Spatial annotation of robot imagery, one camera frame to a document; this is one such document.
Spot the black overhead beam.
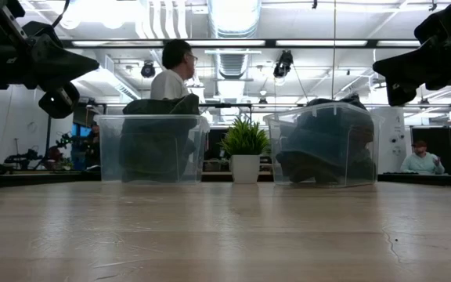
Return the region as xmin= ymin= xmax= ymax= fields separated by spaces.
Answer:
xmin=60 ymin=38 xmax=422 ymax=50

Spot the dark green cap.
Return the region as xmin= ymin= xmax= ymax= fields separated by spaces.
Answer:
xmin=118 ymin=92 xmax=202 ymax=183
xmin=305 ymin=92 xmax=370 ymax=118

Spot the person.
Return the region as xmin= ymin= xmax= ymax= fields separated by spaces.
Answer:
xmin=150 ymin=38 xmax=200 ymax=101
xmin=399 ymin=139 xmax=446 ymax=175
xmin=85 ymin=121 xmax=102 ymax=168

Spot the clear plastic container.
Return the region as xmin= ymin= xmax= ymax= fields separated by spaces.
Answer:
xmin=93 ymin=113 xmax=211 ymax=185
xmin=263 ymin=101 xmax=381 ymax=188

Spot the silver ventilation duct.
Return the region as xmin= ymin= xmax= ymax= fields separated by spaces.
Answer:
xmin=207 ymin=0 xmax=264 ymax=39

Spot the black horizontal rail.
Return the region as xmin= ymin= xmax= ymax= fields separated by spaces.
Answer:
xmin=78 ymin=102 xmax=451 ymax=110

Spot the green plant in white pot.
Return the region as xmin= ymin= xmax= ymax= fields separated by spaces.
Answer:
xmin=219 ymin=116 xmax=272 ymax=185

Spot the black aluminium table frame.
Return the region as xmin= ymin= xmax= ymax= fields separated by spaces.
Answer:
xmin=0 ymin=169 xmax=451 ymax=190

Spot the blue denim cap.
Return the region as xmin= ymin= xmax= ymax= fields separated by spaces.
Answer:
xmin=285 ymin=113 xmax=354 ymax=157

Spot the navy blue cap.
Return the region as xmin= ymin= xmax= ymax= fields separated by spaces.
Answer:
xmin=275 ymin=148 xmax=377 ymax=184

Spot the black ceiling spotlight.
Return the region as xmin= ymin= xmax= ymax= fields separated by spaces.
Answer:
xmin=272 ymin=49 xmax=295 ymax=79
xmin=139 ymin=60 xmax=157 ymax=79

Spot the blue lit monitor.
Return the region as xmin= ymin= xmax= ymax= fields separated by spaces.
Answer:
xmin=70 ymin=123 xmax=93 ymax=138

